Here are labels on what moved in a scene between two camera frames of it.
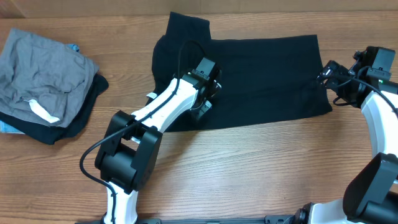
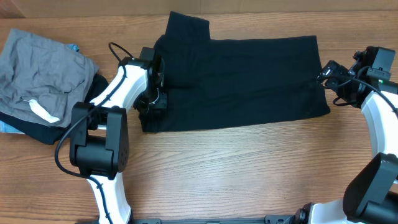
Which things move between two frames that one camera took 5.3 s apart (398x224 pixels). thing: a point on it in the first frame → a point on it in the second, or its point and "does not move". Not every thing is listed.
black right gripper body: [329, 72] does not move
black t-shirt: [262, 77] does not move
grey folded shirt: [42, 79] does not move
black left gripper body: [207, 104] → [152, 104]
